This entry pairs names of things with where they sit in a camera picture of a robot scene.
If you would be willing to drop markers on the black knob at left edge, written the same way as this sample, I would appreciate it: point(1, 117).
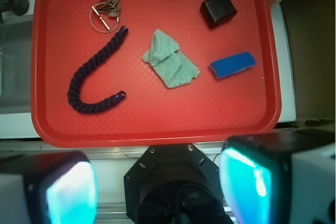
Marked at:
point(17, 7)

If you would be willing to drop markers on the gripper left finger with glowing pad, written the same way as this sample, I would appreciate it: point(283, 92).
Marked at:
point(48, 188)

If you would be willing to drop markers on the light green knitted cloth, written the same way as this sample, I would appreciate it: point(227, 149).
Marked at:
point(168, 62)

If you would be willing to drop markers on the blue sponge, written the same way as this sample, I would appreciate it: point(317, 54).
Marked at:
point(233, 64)

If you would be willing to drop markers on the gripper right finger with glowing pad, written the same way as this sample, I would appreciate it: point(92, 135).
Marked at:
point(285, 176)

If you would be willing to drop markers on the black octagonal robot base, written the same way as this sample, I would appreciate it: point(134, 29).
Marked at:
point(174, 184)

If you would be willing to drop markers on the bunch of keys on ring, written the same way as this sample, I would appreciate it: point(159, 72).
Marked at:
point(111, 8)

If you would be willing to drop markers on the black leather wallet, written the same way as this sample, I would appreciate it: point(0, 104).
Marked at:
point(216, 12)

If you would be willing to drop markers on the red plastic tray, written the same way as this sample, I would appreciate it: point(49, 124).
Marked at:
point(208, 109)

